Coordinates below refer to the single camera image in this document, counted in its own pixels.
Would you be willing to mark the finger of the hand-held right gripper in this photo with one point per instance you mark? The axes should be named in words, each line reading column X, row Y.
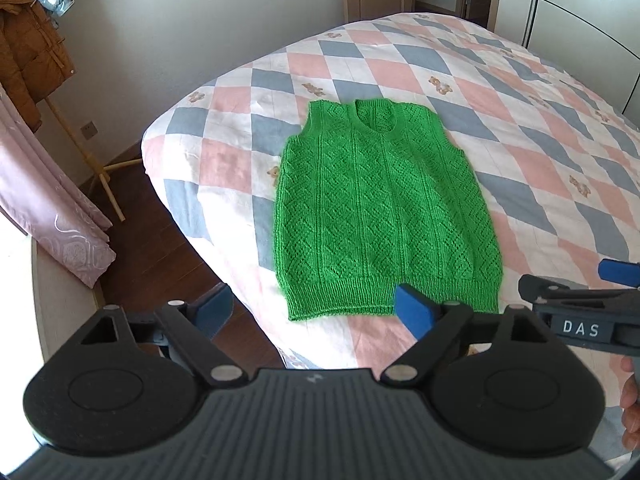
column 620, row 272
column 550, row 290

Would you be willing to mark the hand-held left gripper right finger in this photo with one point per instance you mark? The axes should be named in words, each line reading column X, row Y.
column 412, row 310

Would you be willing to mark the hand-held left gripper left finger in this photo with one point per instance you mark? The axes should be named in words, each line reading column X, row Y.
column 212, row 307

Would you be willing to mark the green knitted vest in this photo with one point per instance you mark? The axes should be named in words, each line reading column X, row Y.
column 385, row 210

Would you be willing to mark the person's right hand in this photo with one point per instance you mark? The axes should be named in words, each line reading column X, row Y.
column 631, row 400

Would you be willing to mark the wooden coat rack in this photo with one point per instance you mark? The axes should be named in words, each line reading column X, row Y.
column 120, row 164

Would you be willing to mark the pink curtain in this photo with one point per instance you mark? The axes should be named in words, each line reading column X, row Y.
column 55, row 195

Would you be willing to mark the bed with diamond-pattern quilt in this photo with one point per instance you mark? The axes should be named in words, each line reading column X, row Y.
column 400, row 75

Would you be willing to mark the white wardrobe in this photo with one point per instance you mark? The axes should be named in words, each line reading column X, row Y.
column 575, row 10

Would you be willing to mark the brown coat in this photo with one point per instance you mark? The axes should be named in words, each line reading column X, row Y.
column 25, row 60

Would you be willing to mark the wall socket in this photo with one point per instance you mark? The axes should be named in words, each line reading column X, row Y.
column 90, row 130

